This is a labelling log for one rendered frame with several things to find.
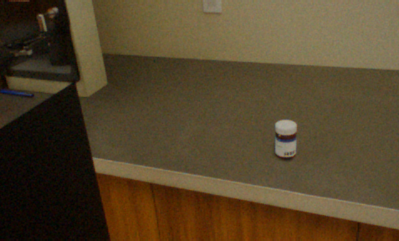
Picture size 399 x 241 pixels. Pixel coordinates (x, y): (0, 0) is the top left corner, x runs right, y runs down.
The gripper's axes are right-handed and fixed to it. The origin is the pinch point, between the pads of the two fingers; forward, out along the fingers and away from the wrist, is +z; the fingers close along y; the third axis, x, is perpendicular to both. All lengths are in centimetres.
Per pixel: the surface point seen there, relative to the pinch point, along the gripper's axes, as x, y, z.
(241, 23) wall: 8, -42, 49
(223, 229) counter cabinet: 36, -59, -21
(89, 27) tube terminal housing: 0.7, -5.3, 13.3
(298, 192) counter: 20, -75, -24
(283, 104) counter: 20, -64, 14
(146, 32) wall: 12, -4, 49
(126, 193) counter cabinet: 31, -34, -21
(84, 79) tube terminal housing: 14.7, -5.3, 5.7
